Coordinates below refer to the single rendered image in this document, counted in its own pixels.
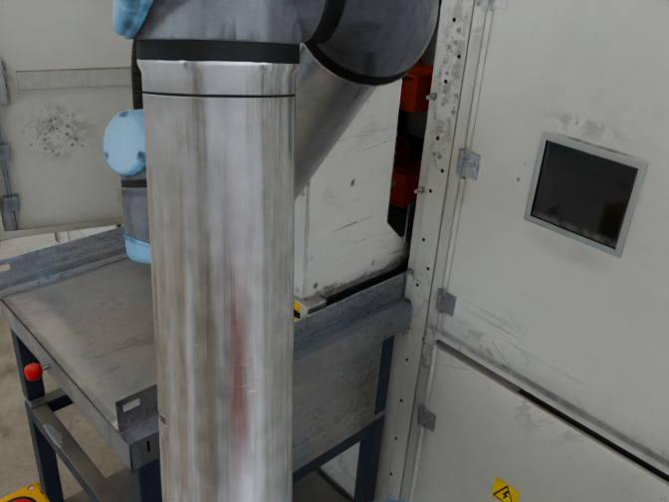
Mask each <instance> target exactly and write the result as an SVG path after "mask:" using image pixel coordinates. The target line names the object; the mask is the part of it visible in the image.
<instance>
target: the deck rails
mask: <svg viewBox="0 0 669 502"><path fill-rule="evenodd" d="M123 234H124V226H121V227H118V228H114V229H110V230H107V231H103V232H99V233H96V234H92V235H88V236H85V237H81V238H77V239H74V240H70V241H66V242H63V243H59V244H55V245H52V246H48V247H44V248H41V249H37V250H33V251H30V252H26V253H22V254H19V255H15V256H12V257H8V258H4V259H1V260H0V266H2V265H6V264H9V267H10V269H7V270H4V271H0V298H3V297H6V296H9V295H12V294H16V293H19V292H22V291H25V290H29V289H32V288H35V287H38V286H42V285H45V284H48V283H51V282H55V281H58V280H61V279H64V278H68V277H71V276H74V275H77V274H81V273H84V272H87V271H90V270H94V269H97V268H100V267H103V266H106V265H109V264H112V263H115V262H119V261H122V260H125V259H128V256H127V254H126V247H125V238H124V237H123ZM403 273H404V272H403ZM403 273H401V274H399V275H397V276H394V277H392V278H390V279H388V280H385V281H383V282H381V283H379V284H376V285H374V286H372V287H370V288H367V289H365V290H363V291H361V292H358V293H356V294H354V295H352V296H349V297H347V298H345V299H343V300H340V301H338V302H336V303H334V304H331V305H329V306H327V307H325V308H322V309H320V310H318V311H316V312H313V313H311V314H309V315H307V316H304V317H302V318H300V319H298V320H295V321H294V353H296V352H298V351H300V350H302V349H304V348H306V347H308V346H310V345H312V344H314V343H316V342H318V341H321V340H323V339H325V338H327V337H329V336H331V335H333V334H335V333H337V332H339V331H341V330H343V329H345V328H347V327H350V326H352V325H354V324H356V323H358V322H360V321H362V320H364V319H366V318H368V317H370V316H372V315H374V314H376V313H378V312H381V311H383V310H385V309H387V308H389V307H391V306H393V305H395V304H397V303H399V302H401V301H403V299H402V291H403V283H404V274H403ZM136 399H138V400H139V404H137V405H135V406H133V407H131V408H129V409H126V410H123V407H122V406H123V405H125V404H127V403H129V402H131V401H133V400H136ZM115 410H116V419H114V420H112V421H110V425H111V426H112V427H113V428H114V430H115V431H116V432H117V433H118V434H119V435H120V436H124V435H126V434H128V433H130V432H132V431H134V430H136V429H138V428H141V427H143V426H145V425H147V424H149V423H151V422H153V421H155V420H157V419H158V405H157V384H156V383H153V384H151V385H149V386H147V387H144V388H142V389H140V390H138V391H135V392H133V393H131V394H129V395H126V396H124V397H122V398H120V399H117V400H115Z"/></svg>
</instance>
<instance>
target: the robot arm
mask: <svg viewBox="0 0 669 502"><path fill-rule="evenodd" d="M438 7H439V0H113V3H112V25H113V29H114V31H115V32H116V33H117V34H118V35H120V36H124V37H125V38H126V39H128V40H132V39H133V38H135V41H136V58H137V65H138V67H139V68H140V70H141V78H142V99H143V109H139V110H126V111H123V112H120V113H119V114H117V115H116V116H115V117H114V118H113V119H112V120H111V121H110V123H109V125H108V127H107V129H106V132H105V136H104V154H105V157H106V160H107V162H108V164H109V166H110V167H111V169H113V170H114V171H115V172H116V173H118V174H120V179H121V196H122V211H123V226H124V234H123V237H124V238H125V247H126V254H127V256H128V258H129V259H131V260H132V261H134V262H138V263H145V264H151V283H152V303H153V323H154V343H155V364H156V384H157V405H158V428H159V446H160V466H161V487H162V502H292V490H293V375H294V260H295V200H296V199H297V198H298V196H299V195H300V193H301V192H302V191H303V189H304V188H305V187H306V185H307V184H308V182H309V181H310V180H311V178H312V177H313V175H314V174H315V173H316V171H317V170H318V169H319V167H320V166H321V164H322V163H323V162H324V160H325V159H326V157H327V156H328V155H329V153H330V152H331V151H332V149H333V148H334V146H335V145H336V143H337V142H338V140H339V139H340V138H341V136H342V135H343V134H344V132H345V131H346V129H347V128H348V127H349V125H350V124H351V122H352V121H353V120H354V118H355V117H356V116H357V114H358V113H359V111H360V110H361V109H362V107H363V106H364V104H365V103H366V102H367V100H368V99H369V98H370V96H371V95H372V93H373V92H374V91H375V89H376V88H377V87H381V86H386V85H389V84H392V83H394V82H396V81H398V80H400V79H401V78H403V77H404V76H405V75H406V74H407V73H408V72H409V71H410V70H411V69H412V67H413V66H414V65H415V64H416V62H417V61H418V60H419V58H420V57H421V56H422V55H423V53H424V52H425V50H426V48H427V46H428V44H429V42H430V40H431V38H432V35H433V33H434V29H435V25H436V21H437V15H438Z"/></svg>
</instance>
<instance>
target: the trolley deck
mask: <svg viewBox="0 0 669 502"><path fill-rule="evenodd" d="M411 310H412V304H410V305H409V304H407V303H406V302H404V301H401V302H399V303H397V304H395V305H393V306H391V307H389V308H387V309H385V310H383V311H381V312H378V313H376V314H374V315H372V316H370V317H368V318H366V319H364V320H362V321H360V322H358V323H356V324H354V325H352V326H350V327H347V328H345V329H343V330H341V331H339V332H337V333H335V334H333V335H331V336H329V337H327V338H325V339H323V340H321V341H318V342H316V343H314V344H312V345H310V346H308V347H306V348H304V349H302V350H300V351H298V352H296V353H294V375H293V387H295V386H297V385H299V384H301V383H303V382H305V381H306V380H308V379H310V378H312V377H315V376H317V375H319V374H321V373H323V372H325V371H326V370H328V369H330V368H332V367H334V366H336V365H338V364H340V363H342V362H344V361H346V360H347V359H349V358H351V357H353V356H355V355H357V354H359V353H361V352H363V351H365V350H366V349H368V348H370V347H372V346H374V345H376V344H378V343H380V342H382V341H384V340H386V339H387V338H389V337H391V336H393V335H395V334H397V333H399V332H401V331H403V330H405V329H407V328H408V327H409V324H410V317H411ZM0 316H1V317H2V319H3V320H4V321H5V322H6V323H7V325H8V326H9V327H10V328H11V329H12V330H13V332H14V333H15V334H16V335H17V336H18V338H19V339H20V340H21V341H22V342H23V344H24V345H25V346H26V347H27V348H28V349H29V351H30V352H31V353H32V354H33V355H34V357H35V358H36V359H37V360H38V361H39V362H40V364H41V365H42V366H43V365H46V364H50V365H51V367H50V368H49V369H47V370H46V371H47V372H48V373H49V374H50V376H51V377H52V378H53V379H54V380H55V381H56V383H57V384H58V385H59V386H60V387H61V389H62V390H63V391H64V392H65V393H66V395H67V396H68V397H69V398H70V399H71V400H72V402H73V403H74V404H75V405H76V406H77V408H78V409H79V410H80V411H81V412H82V414H83V415H84V416H85V417H86V418H87V419H88V421H89V422H90V423H91V424H92V425H93V427H94V428H95V429H96V430H97V431H98V433H99V434H100V435H101V436H102V437H103V438H104V440H105V441H106V442H107V443H108V444H109V446H110V447H111V448H112V449H113V451H114V452H115V453H116V454H117V455H118V456H119V458H120V459H121V460H122V461H123V462H124V464H125V465H126V466H127V467H128V468H129V470H130V471H131V472H133V471H135V470H137V469H139V468H141V467H143V466H144V465H146V464H148V463H150V462H152V461H154V460H156V459H158V458H160V446H159V428H158V419H157V420H155V421H153V422H151V423H149V424H147V425H145V426H143V427H141V428H138V429H136V430H134V431H132V432H130V433H128V434H126V435H124V436H120V435H119V434H118V433H117V432H116V431H115V430H114V428H113V427H112V426H111V425H110V421H112V420H114V419H116V410H115V400H117V399H120V398H122V397H124V396H126V395H129V394H131V393H133V392H135V391H138V390H140V389H142V388H144V387H147V386H149V385H151V384H153V383H156V364H155V343H154V323H153V303H152V283H151V264H145V263H138V262H134V261H132V260H131V259H129V258H128V259H125V260H122V261H119V262H115V263H112V264H109V265H106V266H103V267H100V268H97V269H94V270H90V271H87V272H84V273H81V274H77V275H74V276H71V277H68V278H64V279H61V280H58V281H55V282H51V283H48V284H45V285H42V286H38V287H35V288H32V289H29V290H25V291H22V292H19V293H16V294H12V295H9V296H6V297H3V298H0Z"/></svg>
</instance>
